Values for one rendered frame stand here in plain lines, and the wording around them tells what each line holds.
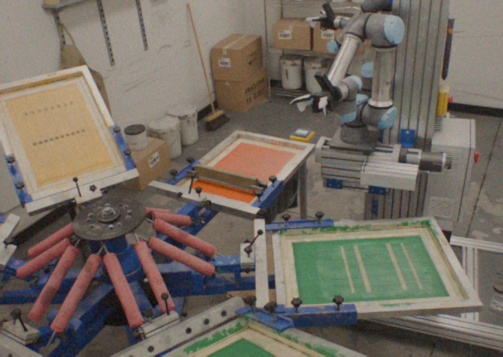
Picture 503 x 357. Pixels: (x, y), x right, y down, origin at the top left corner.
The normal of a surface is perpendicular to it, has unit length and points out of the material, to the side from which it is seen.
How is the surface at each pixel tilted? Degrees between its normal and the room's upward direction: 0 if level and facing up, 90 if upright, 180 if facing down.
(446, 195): 90
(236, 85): 88
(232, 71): 90
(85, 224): 0
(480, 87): 90
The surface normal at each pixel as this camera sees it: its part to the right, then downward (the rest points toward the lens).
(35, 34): 0.87, 0.19
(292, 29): -0.39, 0.47
